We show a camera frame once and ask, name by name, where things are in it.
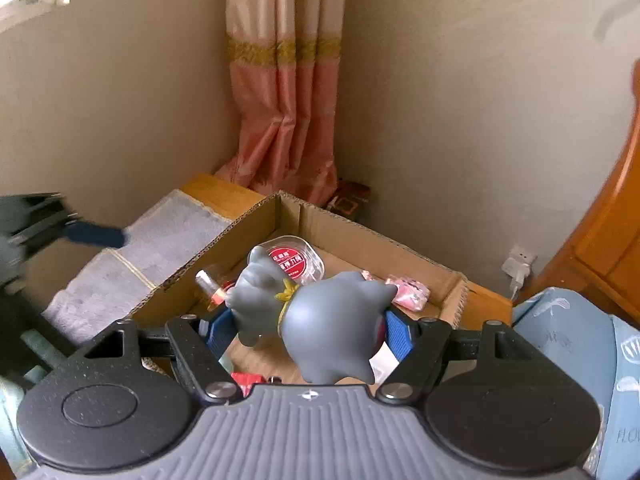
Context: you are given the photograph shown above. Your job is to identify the pink beige curtain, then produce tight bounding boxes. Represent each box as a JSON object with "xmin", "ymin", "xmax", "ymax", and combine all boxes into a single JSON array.
[{"xmin": 217, "ymin": 0, "xmax": 345, "ymax": 205}]

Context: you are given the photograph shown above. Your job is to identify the wooden headboard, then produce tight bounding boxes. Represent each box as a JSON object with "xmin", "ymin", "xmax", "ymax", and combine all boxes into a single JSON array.
[{"xmin": 514, "ymin": 58, "xmax": 640, "ymax": 326}]

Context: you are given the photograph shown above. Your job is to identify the clear round case red label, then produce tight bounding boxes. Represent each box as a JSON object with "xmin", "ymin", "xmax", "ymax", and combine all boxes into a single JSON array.
[{"xmin": 260, "ymin": 235, "xmax": 326, "ymax": 285}]

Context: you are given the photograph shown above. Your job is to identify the white wall charger plug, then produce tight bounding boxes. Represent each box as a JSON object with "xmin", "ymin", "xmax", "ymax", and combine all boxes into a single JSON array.
[{"xmin": 501, "ymin": 244, "xmax": 537, "ymax": 302}]

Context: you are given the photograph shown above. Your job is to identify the pink candy wrapper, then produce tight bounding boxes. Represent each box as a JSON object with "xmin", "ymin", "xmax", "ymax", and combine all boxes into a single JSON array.
[{"xmin": 359, "ymin": 270, "xmax": 431, "ymax": 313}]

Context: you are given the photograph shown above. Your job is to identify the white plastic box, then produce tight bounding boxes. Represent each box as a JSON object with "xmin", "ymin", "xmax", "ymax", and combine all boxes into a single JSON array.
[{"xmin": 369, "ymin": 342, "xmax": 399, "ymax": 386}]

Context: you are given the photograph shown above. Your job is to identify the grey cartoon figurine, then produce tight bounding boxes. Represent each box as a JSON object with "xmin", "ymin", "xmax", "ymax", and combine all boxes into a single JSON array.
[{"xmin": 226, "ymin": 246, "xmax": 397, "ymax": 385}]

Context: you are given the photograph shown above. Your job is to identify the light blue floral pillow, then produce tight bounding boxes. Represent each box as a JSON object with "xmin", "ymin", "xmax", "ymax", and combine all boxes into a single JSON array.
[{"xmin": 512, "ymin": 286, "xmax": 640, "ymax": 480}]

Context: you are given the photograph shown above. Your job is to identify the brown cardboard box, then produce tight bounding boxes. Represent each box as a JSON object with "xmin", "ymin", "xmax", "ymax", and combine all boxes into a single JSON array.
[{"xmin": 128, "ymin": 190, "xmax": 471, "ymax": 391}]

